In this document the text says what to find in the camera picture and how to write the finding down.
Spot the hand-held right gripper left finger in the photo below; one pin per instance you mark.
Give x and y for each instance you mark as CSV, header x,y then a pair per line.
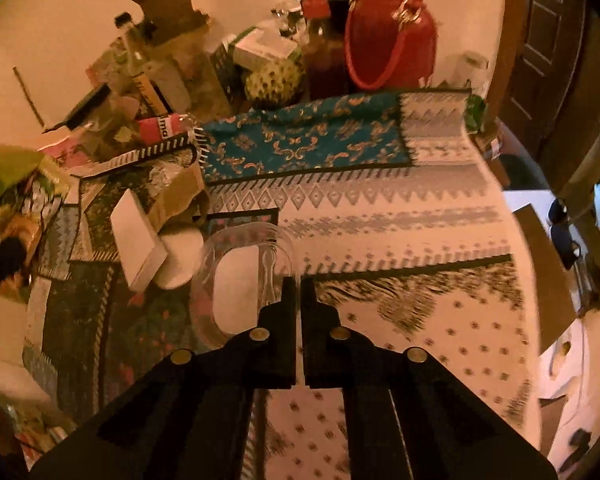
x,y
285,340

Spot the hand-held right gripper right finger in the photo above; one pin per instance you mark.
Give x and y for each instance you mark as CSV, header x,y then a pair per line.
x,y
315,345

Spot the clear plastic container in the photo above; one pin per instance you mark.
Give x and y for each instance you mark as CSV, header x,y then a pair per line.
x,y
215,330

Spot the white paper cup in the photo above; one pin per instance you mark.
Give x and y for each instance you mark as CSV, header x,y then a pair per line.
x,y
180,260

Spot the patchwork tablecloth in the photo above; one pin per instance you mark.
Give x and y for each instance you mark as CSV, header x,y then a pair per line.
x,y
405,240

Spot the white flat box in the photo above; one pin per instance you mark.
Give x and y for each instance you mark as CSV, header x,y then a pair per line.
x,y
137,240

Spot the teal patterned cloth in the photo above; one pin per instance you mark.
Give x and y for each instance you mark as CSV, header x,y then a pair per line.
x,y
320,140

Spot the brown cardboard sheet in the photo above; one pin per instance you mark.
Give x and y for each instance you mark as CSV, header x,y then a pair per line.
x,y
545,270

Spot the red tube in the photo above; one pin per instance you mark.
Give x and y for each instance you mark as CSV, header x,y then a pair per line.
x,y
160,128

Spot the white side table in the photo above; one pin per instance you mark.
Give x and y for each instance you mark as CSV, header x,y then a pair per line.
x,y
560,365

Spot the green spiky ball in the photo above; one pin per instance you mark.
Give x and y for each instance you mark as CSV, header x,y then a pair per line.
x,y
272,82

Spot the green leafy bag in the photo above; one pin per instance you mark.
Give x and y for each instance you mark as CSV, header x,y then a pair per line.
x,y
475,112

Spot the red capped sauce bottle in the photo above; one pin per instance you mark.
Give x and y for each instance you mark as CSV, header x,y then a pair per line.
x,y
325,55

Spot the white green carton box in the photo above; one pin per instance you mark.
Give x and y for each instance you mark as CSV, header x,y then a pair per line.
x,y
265,47

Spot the colourful snack bag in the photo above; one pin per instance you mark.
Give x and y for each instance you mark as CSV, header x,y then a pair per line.
x,y
15,200

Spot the black capped glass bottle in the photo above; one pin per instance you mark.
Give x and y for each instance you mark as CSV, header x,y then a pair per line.
x,y
140,67

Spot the clear glass jar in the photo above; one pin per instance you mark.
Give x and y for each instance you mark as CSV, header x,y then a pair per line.
x,y
469,67

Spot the red thermos jug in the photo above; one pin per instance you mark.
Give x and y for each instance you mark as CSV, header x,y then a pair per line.
x,y
390,35

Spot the clear glass cup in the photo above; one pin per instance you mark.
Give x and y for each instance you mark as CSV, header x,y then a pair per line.
x,y
287,10

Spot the thin wooden stick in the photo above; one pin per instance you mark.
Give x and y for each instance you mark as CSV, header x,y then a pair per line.
x,y
29,97

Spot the brown ceramic vase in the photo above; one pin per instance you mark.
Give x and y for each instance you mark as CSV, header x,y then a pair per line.
x,y
167,2

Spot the brown panelled door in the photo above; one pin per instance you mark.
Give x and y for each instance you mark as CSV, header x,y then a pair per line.
x,y
555,35

